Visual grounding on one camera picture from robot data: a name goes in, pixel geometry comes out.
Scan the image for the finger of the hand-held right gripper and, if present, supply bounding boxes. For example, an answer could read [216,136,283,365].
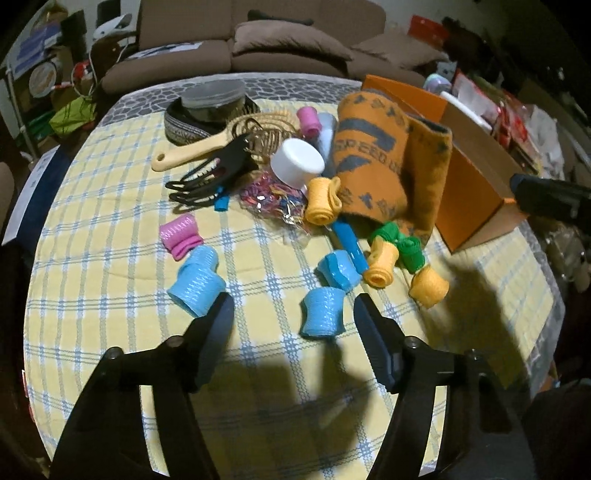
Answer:
[510,173,591,219]

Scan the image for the white plastic bags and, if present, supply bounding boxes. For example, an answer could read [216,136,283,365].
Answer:
[526,106,565,177]

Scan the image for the wooden hairbrush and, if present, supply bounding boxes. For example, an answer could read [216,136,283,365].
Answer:
[151,110,302,172]

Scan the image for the white papers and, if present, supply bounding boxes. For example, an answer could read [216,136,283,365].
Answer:
[134,41,204,60]

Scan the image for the bag of colourful hair ties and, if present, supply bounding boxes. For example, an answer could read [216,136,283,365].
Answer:
[239,170,311,232]

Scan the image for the blue hair roller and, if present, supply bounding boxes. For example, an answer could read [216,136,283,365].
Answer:
[316,250,362,292]
[167,246,226,318]
[301,287,347,340]

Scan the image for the yellow hair roller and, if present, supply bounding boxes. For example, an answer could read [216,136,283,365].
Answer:
[304,176,343,226]
[408,266,450,309]
[363,237,399,288]

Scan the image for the pile of red packets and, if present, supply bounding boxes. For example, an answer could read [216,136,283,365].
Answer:
[452,69,532,153]

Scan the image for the white plastic cap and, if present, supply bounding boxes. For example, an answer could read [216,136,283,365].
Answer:
[270,137,325,188]

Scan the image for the large brown cushion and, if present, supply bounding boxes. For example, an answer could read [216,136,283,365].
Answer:
[231,21,354,63]

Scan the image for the white handheld appliance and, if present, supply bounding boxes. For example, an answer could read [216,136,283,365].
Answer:
[92,13,133,40]

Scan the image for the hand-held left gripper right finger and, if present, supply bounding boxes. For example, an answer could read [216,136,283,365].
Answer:
[353,293,539,480]

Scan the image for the orange printed towel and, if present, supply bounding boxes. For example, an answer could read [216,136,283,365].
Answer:
[329,90,454,244]

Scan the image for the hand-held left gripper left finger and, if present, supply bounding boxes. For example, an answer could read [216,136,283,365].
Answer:
[48,292,236,480]

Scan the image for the green bag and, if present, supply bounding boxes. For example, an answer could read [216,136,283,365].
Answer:
[48,98,99,136]

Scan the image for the small brown cushion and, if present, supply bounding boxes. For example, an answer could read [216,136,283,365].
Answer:
[351,30,448,70]

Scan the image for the red box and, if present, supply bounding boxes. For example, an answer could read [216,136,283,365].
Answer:
[409,14,451,45]

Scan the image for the stack of blue boxes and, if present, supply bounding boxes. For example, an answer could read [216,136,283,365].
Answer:
[9,14,66,75]

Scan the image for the white plastic bottle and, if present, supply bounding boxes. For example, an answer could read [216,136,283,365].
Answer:
[314,112,341,169]

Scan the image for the white paper sheet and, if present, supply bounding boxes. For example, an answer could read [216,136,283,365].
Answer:
[2,144,63,245]

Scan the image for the brown sofa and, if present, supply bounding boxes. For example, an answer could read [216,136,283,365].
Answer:
[99,0,451,95]

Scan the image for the pink hair roller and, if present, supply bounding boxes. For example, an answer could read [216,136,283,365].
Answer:
[297,106,322,136]
[160,215,204,262]

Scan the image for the pale purple plastic object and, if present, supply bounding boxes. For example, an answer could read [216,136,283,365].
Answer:
[425,74,455,96]

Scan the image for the clear round plastic container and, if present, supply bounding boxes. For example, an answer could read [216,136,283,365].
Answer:
[181,80,245,121]

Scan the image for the black hair claw clip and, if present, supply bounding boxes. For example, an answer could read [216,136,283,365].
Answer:
[165,137,258,209]

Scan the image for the yellow plaid tablecloth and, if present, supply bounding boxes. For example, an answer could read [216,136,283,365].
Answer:
[25,97,566,480]

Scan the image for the orange cardboard box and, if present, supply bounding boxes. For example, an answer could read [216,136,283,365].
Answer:
[360,75,528,254]

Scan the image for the scissors with beige handle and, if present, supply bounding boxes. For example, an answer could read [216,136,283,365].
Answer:
[240,119,288,163]

